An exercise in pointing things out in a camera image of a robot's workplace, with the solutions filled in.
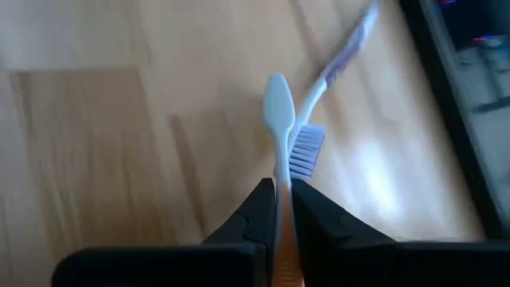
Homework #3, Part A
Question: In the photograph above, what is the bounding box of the orange and white toothbrush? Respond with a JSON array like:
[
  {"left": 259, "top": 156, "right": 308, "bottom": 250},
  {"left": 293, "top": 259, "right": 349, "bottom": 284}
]
[{"left": 262, "top": 73, "right": 306, "bottom": 287}]

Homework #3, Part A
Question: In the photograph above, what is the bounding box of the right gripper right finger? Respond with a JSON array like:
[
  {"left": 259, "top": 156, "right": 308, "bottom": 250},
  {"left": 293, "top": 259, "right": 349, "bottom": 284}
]
[{"left": 291, "top": 179, "right": 396, "bottom": 287}]

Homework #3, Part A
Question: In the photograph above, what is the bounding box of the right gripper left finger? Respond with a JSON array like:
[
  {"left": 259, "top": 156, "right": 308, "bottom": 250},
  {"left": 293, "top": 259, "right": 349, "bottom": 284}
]
[{"left": 201, "top": 178, "right": 277, "bottom": 287}]

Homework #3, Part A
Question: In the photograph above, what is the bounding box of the purple bristled white toothbrush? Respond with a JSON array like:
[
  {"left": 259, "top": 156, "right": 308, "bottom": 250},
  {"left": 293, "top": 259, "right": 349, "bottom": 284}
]
[{"left": 287, "top": 0, "right": 382, "bottom": 180}]

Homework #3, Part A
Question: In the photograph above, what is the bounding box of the black computer tower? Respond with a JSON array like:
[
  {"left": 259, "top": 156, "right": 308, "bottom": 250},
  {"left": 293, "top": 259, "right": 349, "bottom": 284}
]
[{"left": 436, "top": 0, "right": 510, "bottom": 51}]

